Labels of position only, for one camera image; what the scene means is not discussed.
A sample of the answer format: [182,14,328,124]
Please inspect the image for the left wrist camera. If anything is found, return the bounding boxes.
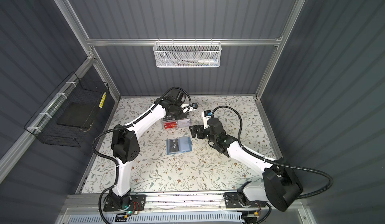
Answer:
[181,103,199,114]

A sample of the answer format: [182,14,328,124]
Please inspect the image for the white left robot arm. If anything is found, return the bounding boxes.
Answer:
[111,87,198,198]

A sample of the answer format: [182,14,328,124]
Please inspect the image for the yellow marker pen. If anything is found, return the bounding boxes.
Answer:
[98,92,106,109]

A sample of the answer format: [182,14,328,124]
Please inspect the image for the blue leather card wallet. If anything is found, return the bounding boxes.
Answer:
[166,136,192,155]

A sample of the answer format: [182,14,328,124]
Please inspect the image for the white wire mesh basket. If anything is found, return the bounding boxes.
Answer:
[153,42,222,68]

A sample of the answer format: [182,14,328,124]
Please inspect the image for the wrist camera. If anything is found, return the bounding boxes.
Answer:
[181,103,199,114]
[202,110,213,129]

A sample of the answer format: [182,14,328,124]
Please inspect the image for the clear acrylic card display stand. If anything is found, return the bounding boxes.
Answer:
[162,104,191,129]

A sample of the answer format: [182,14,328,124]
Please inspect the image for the red VIP card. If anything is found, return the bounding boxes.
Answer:
[163,121,177,129]

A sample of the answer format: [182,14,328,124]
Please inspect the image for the white diamond VIP card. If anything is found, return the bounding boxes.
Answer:
[177,118,191,128]

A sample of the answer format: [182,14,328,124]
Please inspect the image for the black wire wall basket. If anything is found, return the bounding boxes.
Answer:
[24,73,109,147]

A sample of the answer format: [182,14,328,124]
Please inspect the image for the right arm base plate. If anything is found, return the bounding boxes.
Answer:
[223,191,266,209]

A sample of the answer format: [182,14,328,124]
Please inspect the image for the black corrugated right cable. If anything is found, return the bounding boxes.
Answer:
[210,105,334,199]

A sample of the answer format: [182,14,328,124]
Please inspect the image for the black pad in basket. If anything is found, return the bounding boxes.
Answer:
[57,103,94,129]

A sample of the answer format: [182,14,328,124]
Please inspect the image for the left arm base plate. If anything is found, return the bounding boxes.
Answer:
[102,193,147,212]

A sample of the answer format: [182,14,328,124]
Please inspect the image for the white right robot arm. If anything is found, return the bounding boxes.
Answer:
[189,118,303,212]

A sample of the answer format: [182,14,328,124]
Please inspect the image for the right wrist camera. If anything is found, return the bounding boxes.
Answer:
[202,110,213,129]

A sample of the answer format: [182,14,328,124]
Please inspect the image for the black corrugated left cable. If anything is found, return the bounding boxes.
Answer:
[91,87,193,194]

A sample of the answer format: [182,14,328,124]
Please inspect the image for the pens in white basket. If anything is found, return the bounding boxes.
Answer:
[172,58,220,67]

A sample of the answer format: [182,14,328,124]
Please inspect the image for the black corrugated cable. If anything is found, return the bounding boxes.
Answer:
[91,87,193,194]
[210,105,334,199]

